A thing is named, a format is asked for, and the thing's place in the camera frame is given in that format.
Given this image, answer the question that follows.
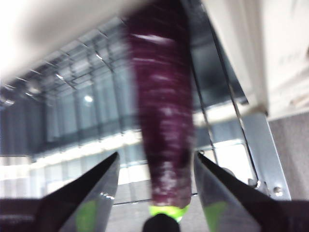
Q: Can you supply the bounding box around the purple eggplant with green stem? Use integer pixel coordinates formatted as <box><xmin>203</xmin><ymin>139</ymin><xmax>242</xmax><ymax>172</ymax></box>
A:
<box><xmin>125</xmin><ymin>0</ymin><xmax>196</xmax><ymax>223</ymax></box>

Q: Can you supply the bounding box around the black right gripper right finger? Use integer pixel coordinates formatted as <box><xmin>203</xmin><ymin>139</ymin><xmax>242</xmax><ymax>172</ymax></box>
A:
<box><xmin>194</xmin><ymin>152</ymin><xmax>309</xmax><ymax>232</ymax></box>

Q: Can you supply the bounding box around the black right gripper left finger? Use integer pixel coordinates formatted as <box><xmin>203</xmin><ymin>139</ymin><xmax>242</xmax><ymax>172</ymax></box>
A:
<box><xmin>0</xmin><ymin>151</ymin><xmax>120</xmax><ymax>232</ymax></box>

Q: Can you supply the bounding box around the glass oven door with handle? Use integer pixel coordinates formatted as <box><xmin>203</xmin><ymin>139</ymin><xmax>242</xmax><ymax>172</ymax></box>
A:
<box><xmin>0</xmin><ymin>113</ymin><xmax>293</xmax><ymax>232</ymax></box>

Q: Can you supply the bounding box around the metal wire oven rack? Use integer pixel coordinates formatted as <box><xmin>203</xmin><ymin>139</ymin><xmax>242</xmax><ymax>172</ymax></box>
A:
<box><xmin>188</xmin><ymin>14</ymin><xmax>261</xmax><ymax>206</ymax></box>

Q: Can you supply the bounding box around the white Toshiba toaster oven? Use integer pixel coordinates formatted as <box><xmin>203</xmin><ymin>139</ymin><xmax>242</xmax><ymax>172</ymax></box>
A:
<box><xmin>0</xmin><ymin>0</ymin><xmax>309</xmax><ymax>170</ymax></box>

